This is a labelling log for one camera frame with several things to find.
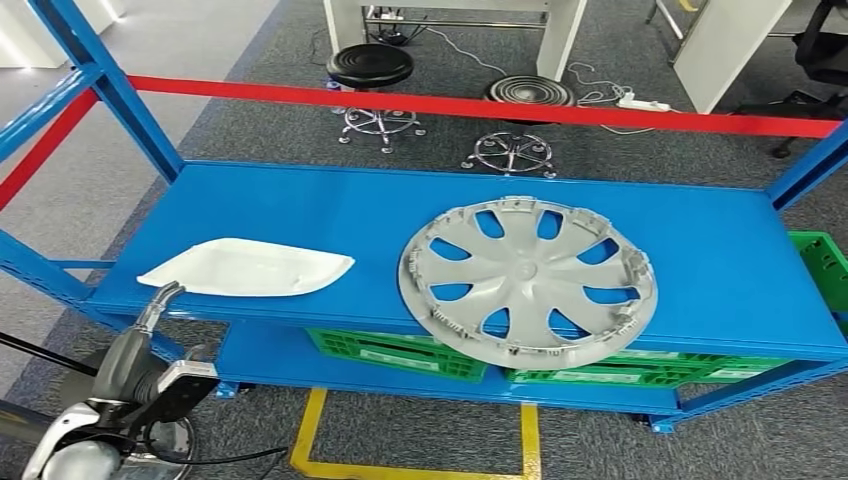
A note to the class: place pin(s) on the red barrier belt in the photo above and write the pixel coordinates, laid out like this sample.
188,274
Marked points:
464,106
46,149

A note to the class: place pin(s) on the white power strip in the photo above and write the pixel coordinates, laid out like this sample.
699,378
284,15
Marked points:
642,104

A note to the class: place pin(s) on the chrome stanchion post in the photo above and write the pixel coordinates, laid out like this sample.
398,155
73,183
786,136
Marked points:
175,444

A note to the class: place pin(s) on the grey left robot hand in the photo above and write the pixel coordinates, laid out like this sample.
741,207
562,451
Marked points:
126,371

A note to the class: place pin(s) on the black office chair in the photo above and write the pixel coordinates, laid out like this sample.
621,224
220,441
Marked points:
821,46

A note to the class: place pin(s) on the white desk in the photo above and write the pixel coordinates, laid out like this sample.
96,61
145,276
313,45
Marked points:
729,46
560,40

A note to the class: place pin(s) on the blue steel shelf rack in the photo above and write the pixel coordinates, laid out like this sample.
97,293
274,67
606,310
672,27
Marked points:
331,199

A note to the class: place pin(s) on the grey plastic wheel cover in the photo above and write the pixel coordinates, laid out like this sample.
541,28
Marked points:
530,272

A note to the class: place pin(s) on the black round stool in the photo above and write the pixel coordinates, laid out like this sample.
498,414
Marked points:
530,91
370,65

